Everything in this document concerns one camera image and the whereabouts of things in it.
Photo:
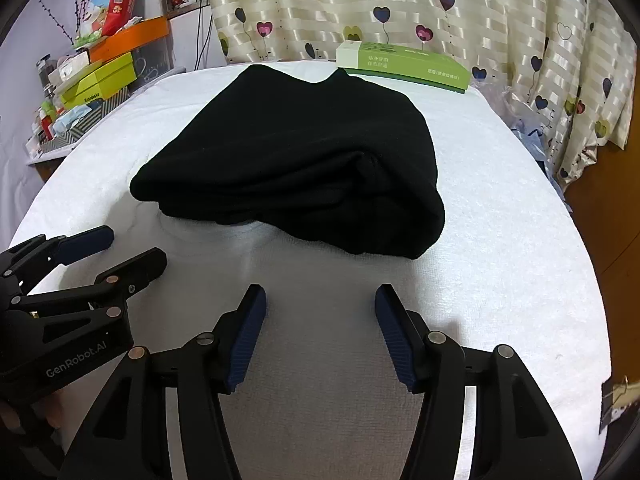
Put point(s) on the black pants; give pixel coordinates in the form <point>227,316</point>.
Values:
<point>300,160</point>

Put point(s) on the colourful printed bag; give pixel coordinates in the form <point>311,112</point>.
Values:
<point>112,5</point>

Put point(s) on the green cardboard box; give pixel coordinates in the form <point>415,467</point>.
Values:
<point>400,67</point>

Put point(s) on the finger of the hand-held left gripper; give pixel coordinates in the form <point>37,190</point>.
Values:
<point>87,244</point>
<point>140,270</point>

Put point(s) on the white towel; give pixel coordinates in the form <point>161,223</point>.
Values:
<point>500,260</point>

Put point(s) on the light blue packet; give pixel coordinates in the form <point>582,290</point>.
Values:
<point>72,117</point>

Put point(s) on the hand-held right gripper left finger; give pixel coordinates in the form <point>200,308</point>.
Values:
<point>247,340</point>

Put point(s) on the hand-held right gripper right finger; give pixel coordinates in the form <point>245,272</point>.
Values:
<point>395,340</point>

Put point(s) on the clear plastic bag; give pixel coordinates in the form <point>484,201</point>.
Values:
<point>500,105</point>

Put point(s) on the yellow-green shoe box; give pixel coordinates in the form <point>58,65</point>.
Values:
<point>105,80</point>

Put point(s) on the clear plastic storage box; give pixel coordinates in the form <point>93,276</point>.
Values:
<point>155,60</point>

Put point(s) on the orange box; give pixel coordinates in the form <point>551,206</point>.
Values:
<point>135,35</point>

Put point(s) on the person's left hand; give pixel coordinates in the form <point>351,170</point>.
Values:
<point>52,412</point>

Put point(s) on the black white striped box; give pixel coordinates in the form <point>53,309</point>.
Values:
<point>85,122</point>

